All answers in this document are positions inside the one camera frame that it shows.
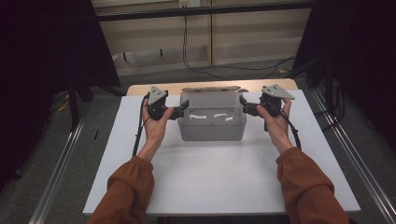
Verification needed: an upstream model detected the white wall socket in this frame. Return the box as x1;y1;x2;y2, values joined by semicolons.
178;0;202;9

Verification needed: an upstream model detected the person's left hand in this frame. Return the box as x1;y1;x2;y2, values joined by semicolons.
142;99;175;147

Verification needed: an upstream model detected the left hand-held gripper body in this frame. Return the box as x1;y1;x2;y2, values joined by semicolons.
146;85;176;122

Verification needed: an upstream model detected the white board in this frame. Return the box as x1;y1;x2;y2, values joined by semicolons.
82;89;361;217

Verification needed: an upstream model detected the person's right hand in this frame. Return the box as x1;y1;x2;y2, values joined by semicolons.
256;98;293;147

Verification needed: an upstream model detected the black metal stand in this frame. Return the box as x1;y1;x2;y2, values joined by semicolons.
65;74;95;133

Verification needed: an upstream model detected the hand-held gripper black cable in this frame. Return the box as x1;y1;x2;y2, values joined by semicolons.
132;94;151;158
273;105;303;151

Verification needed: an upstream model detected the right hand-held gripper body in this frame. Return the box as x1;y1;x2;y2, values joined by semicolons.
259;83;296;133

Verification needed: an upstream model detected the right hand-held gripper black cable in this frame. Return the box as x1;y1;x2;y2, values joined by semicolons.
273;105;303;151

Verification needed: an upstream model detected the black horizontal bar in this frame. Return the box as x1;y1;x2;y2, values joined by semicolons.
96;1;316;22

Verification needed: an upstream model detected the long black hanging cable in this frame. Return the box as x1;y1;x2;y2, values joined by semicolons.
181;15;297;81

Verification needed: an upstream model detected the bundle of black cables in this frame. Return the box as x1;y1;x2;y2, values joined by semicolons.
313;77;347;133

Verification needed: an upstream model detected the dark curtain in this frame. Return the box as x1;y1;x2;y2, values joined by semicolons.
0;0;121;194
291;0;396;152

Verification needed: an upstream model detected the left hand-held gripper black cable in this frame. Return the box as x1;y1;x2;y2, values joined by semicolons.
132;94;151;158

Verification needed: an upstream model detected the metal floor rail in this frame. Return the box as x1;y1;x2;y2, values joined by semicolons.
310;88;396;224
27;116;87;224

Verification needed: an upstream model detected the grey metal box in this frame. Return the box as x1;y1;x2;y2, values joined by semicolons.
177;90;248;142

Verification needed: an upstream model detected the light wooden table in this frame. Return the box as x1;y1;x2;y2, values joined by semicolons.
125;77;300;97

